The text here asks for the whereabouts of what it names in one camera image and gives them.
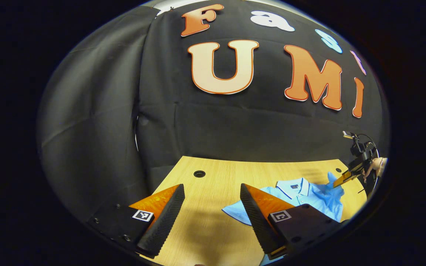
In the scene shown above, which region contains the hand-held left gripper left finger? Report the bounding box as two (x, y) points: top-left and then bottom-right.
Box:
(87, 184), (186, 259)

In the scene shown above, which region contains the light blue T-shirt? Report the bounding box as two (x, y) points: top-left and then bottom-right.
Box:
(222, 172), (345, 266)

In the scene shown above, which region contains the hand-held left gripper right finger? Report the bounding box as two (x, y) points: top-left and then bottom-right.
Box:
(240, 183), (346, 261)

